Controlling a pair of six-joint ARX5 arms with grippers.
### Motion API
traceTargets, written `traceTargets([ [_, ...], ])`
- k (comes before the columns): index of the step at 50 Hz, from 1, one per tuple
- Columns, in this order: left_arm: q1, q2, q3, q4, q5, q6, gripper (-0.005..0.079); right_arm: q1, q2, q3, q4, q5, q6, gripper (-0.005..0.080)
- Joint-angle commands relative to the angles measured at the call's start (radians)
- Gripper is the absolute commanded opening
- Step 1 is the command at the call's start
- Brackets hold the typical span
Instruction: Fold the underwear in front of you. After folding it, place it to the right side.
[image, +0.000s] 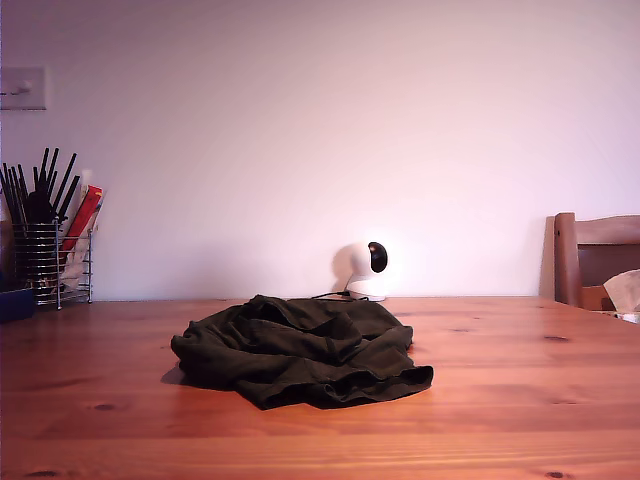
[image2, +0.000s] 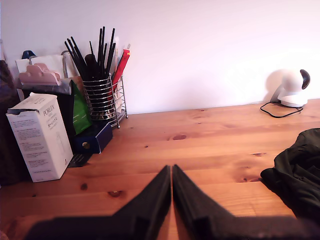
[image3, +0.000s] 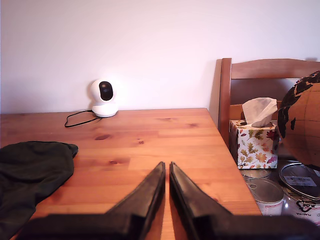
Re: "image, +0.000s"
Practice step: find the brown cardboard box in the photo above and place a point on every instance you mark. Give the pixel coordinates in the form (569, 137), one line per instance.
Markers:
(592, 297)

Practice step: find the dark green underwear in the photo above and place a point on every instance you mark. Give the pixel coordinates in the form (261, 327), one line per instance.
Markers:
(300, 360)

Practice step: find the blue box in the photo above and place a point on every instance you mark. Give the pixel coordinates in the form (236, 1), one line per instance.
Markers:
(15, 305)

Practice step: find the white light switch plate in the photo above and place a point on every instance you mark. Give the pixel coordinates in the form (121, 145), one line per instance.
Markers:
(30, 90)

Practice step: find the red paper packet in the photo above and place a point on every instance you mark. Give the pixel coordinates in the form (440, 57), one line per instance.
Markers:
(85, 210)

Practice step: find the white paper packet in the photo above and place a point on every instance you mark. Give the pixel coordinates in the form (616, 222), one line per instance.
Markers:
(75, 265)

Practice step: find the wooden chair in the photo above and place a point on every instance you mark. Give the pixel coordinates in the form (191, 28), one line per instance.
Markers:
(567, 260)

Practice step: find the white tissue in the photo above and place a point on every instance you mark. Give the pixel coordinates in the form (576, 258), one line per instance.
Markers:
(625, 290)

